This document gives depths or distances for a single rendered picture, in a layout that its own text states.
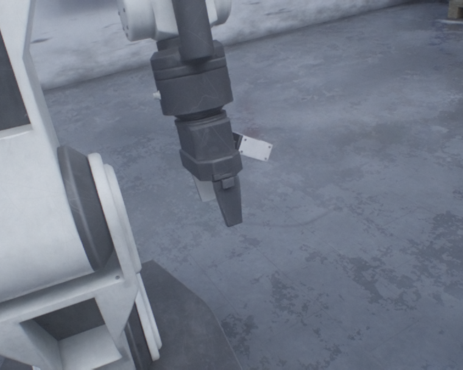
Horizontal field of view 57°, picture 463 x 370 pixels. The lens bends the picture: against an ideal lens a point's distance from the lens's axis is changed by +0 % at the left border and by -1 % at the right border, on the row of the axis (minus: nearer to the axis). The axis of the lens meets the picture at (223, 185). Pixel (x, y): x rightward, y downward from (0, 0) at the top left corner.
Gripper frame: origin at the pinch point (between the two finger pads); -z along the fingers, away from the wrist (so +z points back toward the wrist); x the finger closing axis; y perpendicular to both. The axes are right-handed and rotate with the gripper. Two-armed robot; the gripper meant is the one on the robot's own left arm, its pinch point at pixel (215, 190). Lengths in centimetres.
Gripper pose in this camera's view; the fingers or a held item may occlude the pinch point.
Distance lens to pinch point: 55.7
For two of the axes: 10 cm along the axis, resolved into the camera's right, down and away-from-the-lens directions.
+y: 9.3, -2.8, 2.5
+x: 3.2, 2.5, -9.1
